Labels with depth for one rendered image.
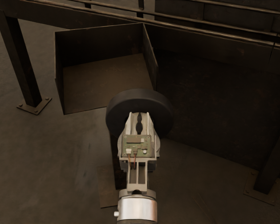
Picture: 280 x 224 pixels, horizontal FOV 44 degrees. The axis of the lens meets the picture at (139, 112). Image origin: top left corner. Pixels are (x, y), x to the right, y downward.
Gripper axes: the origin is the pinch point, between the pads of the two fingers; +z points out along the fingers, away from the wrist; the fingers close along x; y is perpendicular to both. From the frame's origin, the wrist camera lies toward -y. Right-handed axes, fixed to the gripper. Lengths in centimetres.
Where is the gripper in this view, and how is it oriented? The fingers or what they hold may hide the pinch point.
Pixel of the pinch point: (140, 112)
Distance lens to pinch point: 77.2
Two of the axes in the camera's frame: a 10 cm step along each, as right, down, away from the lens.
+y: -0.1, -4.5, -8.9
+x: -10.0, -0.2, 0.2
